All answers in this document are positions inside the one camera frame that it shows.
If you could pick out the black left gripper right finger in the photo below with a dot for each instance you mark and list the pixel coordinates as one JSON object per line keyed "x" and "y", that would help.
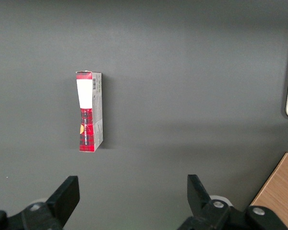
{"x": 206, "y": 215}

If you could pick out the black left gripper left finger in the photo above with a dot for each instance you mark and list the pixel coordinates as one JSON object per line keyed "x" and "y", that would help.
{"x": 57, "y": 206}

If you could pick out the wooden drawer cabinet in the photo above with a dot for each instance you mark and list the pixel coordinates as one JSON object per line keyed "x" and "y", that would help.
{"x": 278, "y": 187}

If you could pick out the red plaid cardboard box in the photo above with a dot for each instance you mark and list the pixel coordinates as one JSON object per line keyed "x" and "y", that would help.
{"x": 86, "y": 119}

